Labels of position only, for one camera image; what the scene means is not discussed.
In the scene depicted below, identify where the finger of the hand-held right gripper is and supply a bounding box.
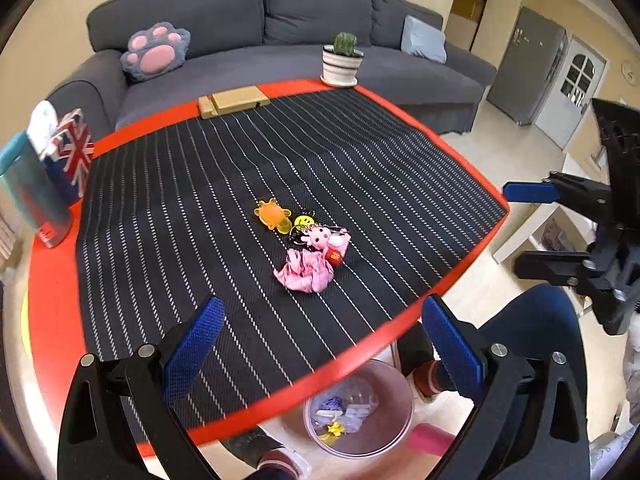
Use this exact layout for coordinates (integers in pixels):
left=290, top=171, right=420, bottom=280
left=502, top=171, right=612, bottom=222
left=514, top=251, right=622, bottom=289

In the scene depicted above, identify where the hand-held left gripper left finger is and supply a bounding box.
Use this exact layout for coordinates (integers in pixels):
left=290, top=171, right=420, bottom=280
left=56, top=296, right=225, bottom=480

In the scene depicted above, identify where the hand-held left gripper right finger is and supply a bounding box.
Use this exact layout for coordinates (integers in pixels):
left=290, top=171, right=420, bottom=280
left=422, top=294, right=591, bottom=480

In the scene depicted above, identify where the pink waste bin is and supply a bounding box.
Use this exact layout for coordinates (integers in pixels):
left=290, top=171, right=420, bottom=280
left=304, top=358, right=415, bottom=457

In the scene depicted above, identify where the pink paper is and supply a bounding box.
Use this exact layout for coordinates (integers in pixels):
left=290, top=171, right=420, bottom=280
left=273, top=249, right=336, bottom=294

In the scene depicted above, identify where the white low table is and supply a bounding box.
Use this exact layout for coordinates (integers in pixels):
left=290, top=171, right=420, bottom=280
left=492, top=200, right=591, bottom=266

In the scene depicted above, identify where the person's black right shoe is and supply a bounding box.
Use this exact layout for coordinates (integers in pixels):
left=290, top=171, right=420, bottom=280
left=399, top=330, right=442, bottom=376

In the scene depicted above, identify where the person's black shoe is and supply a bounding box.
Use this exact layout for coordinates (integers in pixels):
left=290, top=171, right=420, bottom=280
left=222, top=427, right=282, bottom=466
left=399, top=330, right=442, bottom=376

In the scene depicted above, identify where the pink object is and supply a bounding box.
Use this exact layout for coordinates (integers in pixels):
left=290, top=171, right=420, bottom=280
left=407, top=422, right=456, bottom=456

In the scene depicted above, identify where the person's black left shoe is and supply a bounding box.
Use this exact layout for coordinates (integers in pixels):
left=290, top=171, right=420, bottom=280
left=222, top=427, right=282, bottom=466

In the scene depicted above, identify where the white windowed door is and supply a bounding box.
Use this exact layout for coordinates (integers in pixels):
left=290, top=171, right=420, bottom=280
left=535, top=35, right=612, bottom=151

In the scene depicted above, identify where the grey refrigerator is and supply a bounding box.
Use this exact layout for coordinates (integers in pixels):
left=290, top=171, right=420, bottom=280
left=487, top=6, right=570, bottom=126

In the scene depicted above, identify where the person's left leg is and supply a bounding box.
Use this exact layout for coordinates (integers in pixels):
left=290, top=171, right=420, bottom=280
left=235, top=447, right=313, bottom=480

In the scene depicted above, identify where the orange translucent toy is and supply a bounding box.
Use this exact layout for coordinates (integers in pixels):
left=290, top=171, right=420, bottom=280
left=254, top=199, right=293, bottom=235

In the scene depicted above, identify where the black striped table mat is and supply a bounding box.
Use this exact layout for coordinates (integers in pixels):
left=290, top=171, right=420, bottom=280
left=75, top=87, right=510, bottom=443

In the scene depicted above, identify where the light blue cushion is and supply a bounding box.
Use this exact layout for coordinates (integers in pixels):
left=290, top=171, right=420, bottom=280
left=401, top=15, right=447, bottom=64

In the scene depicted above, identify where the white cloth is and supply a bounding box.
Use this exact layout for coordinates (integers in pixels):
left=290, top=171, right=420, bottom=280
left=590, top=430, right=640, bottom=472

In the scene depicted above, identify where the wooden door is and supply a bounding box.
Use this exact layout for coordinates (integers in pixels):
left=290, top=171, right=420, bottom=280
left=450, top=0, right=496, bottom=53

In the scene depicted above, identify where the teal thermos bottle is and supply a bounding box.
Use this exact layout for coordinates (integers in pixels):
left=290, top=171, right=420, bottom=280
left=0, top=130, right=73, bottom=250

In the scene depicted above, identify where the cactus in striped pot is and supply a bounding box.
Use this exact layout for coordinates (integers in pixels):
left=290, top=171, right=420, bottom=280
left=320, top=31, right=365, bottom=88

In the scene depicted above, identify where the union jack bag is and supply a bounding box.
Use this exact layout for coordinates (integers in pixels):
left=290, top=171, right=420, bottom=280
left=40, top=108, right=96, bottom=206

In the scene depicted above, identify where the wooden phone stand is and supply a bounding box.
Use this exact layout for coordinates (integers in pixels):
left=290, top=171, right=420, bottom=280
left=197, top=85, right=269, bottom=120

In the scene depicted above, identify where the white tissue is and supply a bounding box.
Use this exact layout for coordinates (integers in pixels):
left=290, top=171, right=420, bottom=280
left=26, top=100, right=63, bottom=153

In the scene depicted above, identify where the grey fabric sofa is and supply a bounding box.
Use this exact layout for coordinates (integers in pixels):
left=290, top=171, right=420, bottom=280
left=46, top=0, right=498, bottom=136

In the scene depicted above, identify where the grey pink paw pillow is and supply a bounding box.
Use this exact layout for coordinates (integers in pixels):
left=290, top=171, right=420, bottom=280
left=120, top=21, right=192, bottom=83

